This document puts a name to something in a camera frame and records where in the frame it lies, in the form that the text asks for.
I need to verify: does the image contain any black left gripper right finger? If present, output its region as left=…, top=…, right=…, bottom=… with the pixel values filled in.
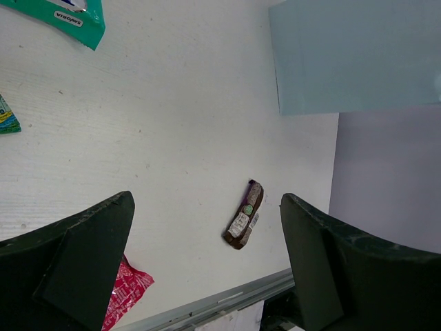
left=280, top=193, right=440, bottom=330

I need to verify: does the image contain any green Fox's candy bag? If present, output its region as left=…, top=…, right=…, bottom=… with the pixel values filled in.
left=1, top=0, right=105, bottom=50

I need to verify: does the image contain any light blue paper bag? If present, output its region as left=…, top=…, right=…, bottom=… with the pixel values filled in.
left=269, top=1, right=440, bottom=115

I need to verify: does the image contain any yellow green Fox's bag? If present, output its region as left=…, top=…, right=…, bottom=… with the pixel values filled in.
left=0, top=95, right=21, bottom=134

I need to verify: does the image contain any pink candy packet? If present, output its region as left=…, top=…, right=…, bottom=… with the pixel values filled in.
left=101, top=256, right=154, bottom=331

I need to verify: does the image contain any aluminium table edge rail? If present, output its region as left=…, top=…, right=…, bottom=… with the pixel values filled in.
left=116, top=269, right=294, bottom=330

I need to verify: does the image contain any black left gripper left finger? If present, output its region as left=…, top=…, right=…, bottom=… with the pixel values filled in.
left=1, top=191, right=135, bottom=330

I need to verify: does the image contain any brown chocolate bar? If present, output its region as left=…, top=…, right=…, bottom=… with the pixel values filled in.
left=222, top=179, right=265, bottom=250

